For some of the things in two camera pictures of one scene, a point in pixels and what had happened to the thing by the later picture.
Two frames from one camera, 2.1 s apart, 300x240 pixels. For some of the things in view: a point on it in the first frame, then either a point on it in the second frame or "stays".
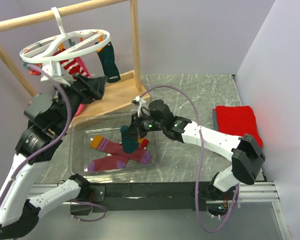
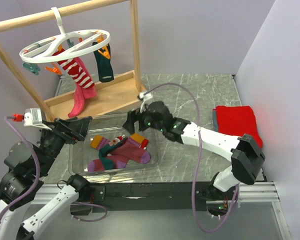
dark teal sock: [129, 145] to [104, 150]
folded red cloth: [236, 120] stays
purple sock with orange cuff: [98, 142] stays
